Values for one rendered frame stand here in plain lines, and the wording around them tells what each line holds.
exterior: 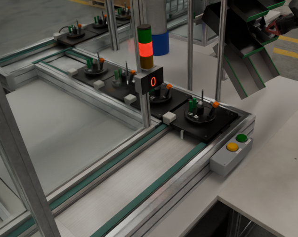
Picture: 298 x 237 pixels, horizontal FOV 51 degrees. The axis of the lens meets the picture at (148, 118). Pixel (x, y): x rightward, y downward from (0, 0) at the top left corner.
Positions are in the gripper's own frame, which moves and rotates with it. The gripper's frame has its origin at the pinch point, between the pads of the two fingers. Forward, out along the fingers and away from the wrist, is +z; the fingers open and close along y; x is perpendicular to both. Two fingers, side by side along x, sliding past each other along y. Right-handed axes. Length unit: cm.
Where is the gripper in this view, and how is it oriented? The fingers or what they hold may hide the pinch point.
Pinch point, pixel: (269, 27)
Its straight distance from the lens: 159.2
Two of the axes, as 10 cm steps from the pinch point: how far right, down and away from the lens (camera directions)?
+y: -7.4, 4.7, -4.8
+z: -5.6, -0.2, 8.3
